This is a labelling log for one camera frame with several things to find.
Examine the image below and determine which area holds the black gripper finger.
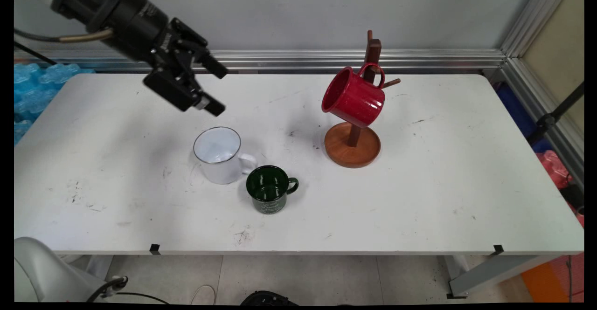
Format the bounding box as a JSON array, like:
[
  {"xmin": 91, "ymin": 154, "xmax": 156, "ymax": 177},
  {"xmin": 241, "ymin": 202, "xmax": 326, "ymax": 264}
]
[
  {"xmin": 171, "ymin": 16, "xmax": 230, "ymax": 80},
  {"xmin": 142, "ymin": 66, "xmax": 227, "ymax": 117}
]

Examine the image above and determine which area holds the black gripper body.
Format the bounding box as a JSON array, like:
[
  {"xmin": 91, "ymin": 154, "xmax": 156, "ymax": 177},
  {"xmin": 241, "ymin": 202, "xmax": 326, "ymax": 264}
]
[{"xmin": 92, "ymin": 0, "xmax": 187, "ymax": 67}]

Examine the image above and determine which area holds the red enamel mug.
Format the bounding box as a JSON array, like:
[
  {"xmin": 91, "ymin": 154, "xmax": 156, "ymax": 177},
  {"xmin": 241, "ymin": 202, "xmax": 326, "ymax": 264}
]
[{"xmin": 321, "ymin": 62, "xmax": 387, "ymax": 129}]

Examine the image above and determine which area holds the white enamel mug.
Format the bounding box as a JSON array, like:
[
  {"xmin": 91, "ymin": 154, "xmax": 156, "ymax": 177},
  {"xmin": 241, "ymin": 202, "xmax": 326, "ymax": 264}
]
[{"xmin": 193, "ymin": 126, "xmax": 258, "ymax": 185}]

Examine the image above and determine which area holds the blue bubble wrap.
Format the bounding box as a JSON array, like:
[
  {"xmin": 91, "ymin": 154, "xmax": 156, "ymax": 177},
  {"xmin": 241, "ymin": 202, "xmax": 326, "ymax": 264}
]
[{"xmin": 14, "ymin": 63, "xmax": 96, "ymax": 145}]

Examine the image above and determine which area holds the dark green enamel mug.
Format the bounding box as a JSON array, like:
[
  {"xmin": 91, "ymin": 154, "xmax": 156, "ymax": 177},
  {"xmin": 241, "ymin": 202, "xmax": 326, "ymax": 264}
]
[{"xmin": 245, "ymin": 165, "xmax": 299, "ymax": 215}]

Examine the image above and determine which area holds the brown wooden mug tree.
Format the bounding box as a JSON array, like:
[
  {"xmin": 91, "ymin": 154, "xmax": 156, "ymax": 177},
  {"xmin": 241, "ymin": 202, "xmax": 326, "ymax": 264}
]
[{"xmin": 324, "ymin": 29, "xmax": 402, "ymax": 169}]

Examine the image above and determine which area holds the black round floor object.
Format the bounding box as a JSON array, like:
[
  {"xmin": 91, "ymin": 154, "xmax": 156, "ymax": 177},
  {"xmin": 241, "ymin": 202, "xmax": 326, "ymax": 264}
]
[{"xmin": 240, "ymin": 290, "xmax": 299, "ymax": 306}]

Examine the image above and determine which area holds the blue box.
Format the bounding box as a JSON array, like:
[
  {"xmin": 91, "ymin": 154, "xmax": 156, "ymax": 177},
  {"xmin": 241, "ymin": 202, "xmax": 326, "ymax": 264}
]
[{"xmin": 495, "ymin": 84, "xmax": 552, "ymax": 154}]

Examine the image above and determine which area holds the black tripod pole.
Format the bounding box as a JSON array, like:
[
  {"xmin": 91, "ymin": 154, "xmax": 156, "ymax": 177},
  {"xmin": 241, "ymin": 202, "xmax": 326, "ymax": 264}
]
[{"xmin": 527, "ymin": 82, "xmax": 584, "ymax": 145}]

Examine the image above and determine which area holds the grey table leg with foot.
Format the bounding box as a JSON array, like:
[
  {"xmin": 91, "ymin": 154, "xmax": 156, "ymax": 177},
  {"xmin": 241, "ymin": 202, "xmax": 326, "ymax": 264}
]
[{"xmin": 443, "ymin": 254, "xmax": 560, "ymax": 299}]

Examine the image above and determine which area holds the red plastic bag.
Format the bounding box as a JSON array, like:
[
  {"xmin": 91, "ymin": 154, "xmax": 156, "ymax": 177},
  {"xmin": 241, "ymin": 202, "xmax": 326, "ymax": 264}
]
[{"xmin": 535, "ymin": 150, "xmax": 584, "ymax": 227}]

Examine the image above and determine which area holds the orange floor object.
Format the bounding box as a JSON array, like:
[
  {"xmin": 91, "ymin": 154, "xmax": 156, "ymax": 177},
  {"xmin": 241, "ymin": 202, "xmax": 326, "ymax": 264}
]
[{"xmin": 520, "ymin": 261, "xmax": 572, "ymax": 303}]

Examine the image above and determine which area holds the red floor mat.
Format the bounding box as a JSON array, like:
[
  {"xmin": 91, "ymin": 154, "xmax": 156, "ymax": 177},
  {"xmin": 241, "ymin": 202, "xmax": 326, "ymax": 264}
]
[{"xmin": 548, "ymin": 253, "xmax": 584, "ymax": 303}]

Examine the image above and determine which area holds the thin black background cable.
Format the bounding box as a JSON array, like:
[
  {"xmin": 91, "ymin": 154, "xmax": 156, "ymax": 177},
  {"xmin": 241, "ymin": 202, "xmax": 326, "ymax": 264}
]
[{"xmin": 14, "ymin": 41, "xmax": 57, "ymax": 66}]

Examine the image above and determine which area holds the long aluminium frame rail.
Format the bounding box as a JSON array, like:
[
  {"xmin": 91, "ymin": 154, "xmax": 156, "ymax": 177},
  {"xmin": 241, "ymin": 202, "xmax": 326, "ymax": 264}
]
[{"xmin": 14, "ymin": 49, "xmax": 507, "ymax": 74}]

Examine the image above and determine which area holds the black floor cable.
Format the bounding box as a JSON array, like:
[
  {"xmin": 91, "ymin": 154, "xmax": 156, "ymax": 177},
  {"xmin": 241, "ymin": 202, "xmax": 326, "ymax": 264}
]
[{"xmin": 86, "ymin": 276, "xmax": 171, "ymax": 304}]

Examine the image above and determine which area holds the aluminium corner frame profile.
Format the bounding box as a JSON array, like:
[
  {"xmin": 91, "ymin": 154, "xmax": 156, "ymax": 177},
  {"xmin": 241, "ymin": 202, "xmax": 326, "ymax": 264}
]
[{"xmin": 501, "ymin": 0, "xmax": 584, "ymax": 189}]

